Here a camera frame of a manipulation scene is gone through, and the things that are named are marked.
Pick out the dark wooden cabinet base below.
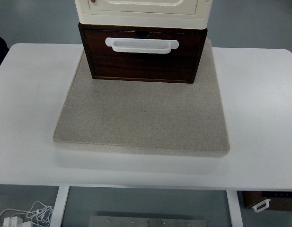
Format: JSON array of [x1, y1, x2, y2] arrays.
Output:
[[78, 22, 208, 84]]

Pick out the cream cabinet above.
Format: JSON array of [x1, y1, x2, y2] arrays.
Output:
[[75, 0, 212, 29]]

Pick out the beige fabric pad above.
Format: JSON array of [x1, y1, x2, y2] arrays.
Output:
[[53, 40, 230, 157]]

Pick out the white table leg right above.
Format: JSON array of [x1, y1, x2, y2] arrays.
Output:
[[226, 190, 243, 227]]

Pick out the white table leg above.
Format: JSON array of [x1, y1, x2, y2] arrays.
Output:
[[50, 186, 70, 227], [226, 190, 243, 227]]

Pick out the white table leg left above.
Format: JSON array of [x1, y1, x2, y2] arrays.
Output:
[[50, 186, 70, 227]]

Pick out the white power adapter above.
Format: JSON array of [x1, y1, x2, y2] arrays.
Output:
[[3, 216, 23, 227]]

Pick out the white drawer handle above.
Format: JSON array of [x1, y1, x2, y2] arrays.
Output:
[[105, 37, 179, 54]]

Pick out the brown box with handle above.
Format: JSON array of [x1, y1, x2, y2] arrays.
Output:
[[242, 191, 292, 213]]

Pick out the white cable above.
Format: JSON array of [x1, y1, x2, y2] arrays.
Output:
[[0, 201, 54, 227]]

